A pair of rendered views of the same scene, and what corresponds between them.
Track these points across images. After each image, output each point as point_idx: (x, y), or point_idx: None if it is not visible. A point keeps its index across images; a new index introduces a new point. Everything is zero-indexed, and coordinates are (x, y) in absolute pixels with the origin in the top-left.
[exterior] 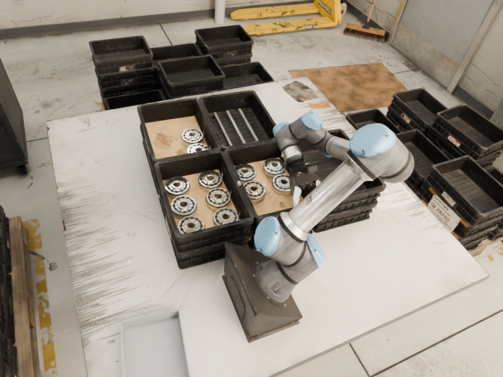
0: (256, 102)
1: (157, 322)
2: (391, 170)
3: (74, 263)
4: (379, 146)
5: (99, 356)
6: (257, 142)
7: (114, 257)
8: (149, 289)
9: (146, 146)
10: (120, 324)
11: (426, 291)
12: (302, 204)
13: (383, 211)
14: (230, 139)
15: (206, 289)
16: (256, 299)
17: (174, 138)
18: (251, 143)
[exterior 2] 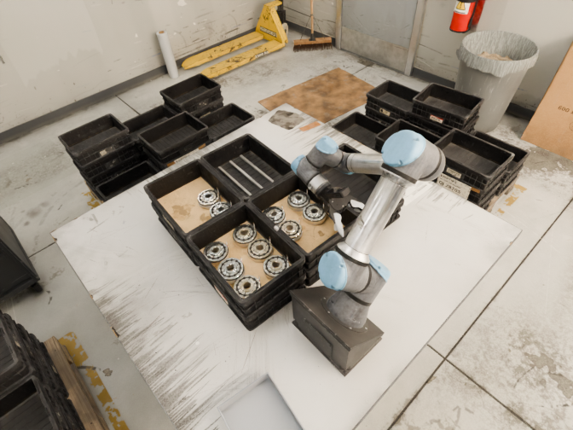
0: (255, 143)
1: (251, 392)
2: (428, 170)
3: (142, 366)
4: (414, 152)
5: None
6: (275, 182)
7: (181, 345)
8: (228, 363)
9: (166, 223)
10: (217, 409)
11: (477, 264)
12: (355, 229)
13: (408, 205)
14: (245, 188)
15: (283, 340)
16: (343, 334)
17: (191, 205)
18: (270, 185)
